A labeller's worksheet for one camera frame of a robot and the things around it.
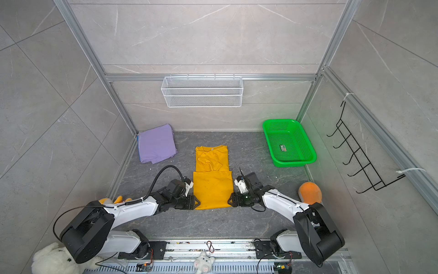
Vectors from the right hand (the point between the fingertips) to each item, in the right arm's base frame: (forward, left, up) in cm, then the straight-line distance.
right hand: (235, 201), depth 86 cm
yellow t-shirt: (+11, +11, 0) cm, 16 cm away
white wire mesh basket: (+57, +17, +28) cm, 66 cm away
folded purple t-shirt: (+38, +49, +3) cm, 62 cm away
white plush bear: (-26, +62, +18) cm, 70 cm away
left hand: (+1, +18, 0) cm, 18 cm away
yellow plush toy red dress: (0, +59, +3) cm, 59 cm away
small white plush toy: (-26, +15, +2) cm, 30 cm away
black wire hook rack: (+5, -49, +29) cm, 57 cm away
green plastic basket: (+40, -39, -4) cm, 57 cm away
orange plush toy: (+3, -38, +3) cm, 38 cm away
